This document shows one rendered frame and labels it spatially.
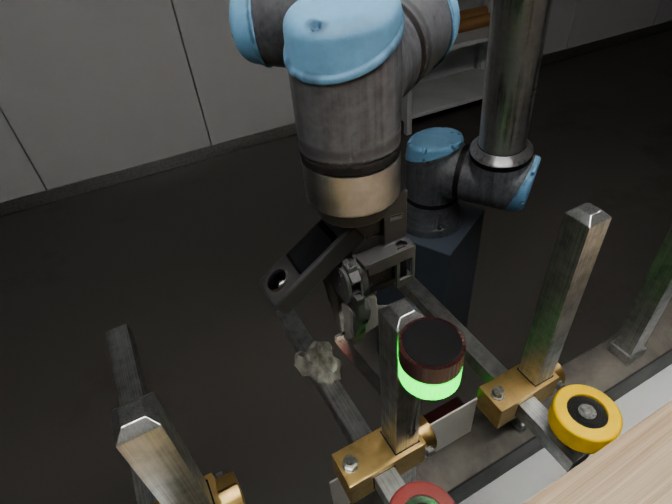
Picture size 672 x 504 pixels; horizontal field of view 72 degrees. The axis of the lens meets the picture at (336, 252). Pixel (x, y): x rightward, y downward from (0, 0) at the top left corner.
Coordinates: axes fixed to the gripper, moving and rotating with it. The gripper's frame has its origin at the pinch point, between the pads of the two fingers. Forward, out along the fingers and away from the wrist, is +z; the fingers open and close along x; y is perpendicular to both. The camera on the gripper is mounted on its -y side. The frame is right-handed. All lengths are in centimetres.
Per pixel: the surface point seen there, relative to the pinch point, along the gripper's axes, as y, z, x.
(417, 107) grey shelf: 163, 87, 210
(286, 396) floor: 3, 101, 63
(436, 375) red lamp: 1.2, -9.9, -15.2
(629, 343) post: 52, 26, -9
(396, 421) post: 0.9, 6.1, -9.5
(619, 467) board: 21.3, 11.1, -24.9
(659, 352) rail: 59, 31, -11
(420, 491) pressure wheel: -0.1, 10.5, -16.0
